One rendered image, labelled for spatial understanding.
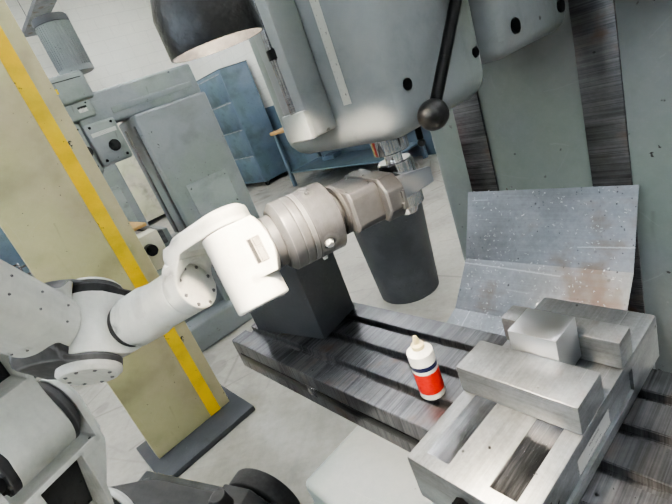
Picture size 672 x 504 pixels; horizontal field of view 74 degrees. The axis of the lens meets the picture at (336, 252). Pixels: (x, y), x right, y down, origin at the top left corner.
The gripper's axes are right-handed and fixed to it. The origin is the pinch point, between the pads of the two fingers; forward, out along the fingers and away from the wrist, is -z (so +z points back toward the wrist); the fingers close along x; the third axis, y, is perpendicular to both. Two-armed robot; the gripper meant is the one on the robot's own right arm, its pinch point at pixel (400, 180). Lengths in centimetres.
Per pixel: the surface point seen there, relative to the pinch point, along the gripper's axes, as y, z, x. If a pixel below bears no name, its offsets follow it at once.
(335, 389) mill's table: 34.0, 16.4, 13.9
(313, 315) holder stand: 27.2, 11.9, 29.5
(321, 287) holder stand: 23.4, 7.6, 31.5
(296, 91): -15.0, 11.6, -5.6
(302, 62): -17.4, 9.8, -5.3
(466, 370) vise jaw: 22.5, 4.8, -11.3
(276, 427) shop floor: 124, 29, 130
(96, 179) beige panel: -8, 49, 165
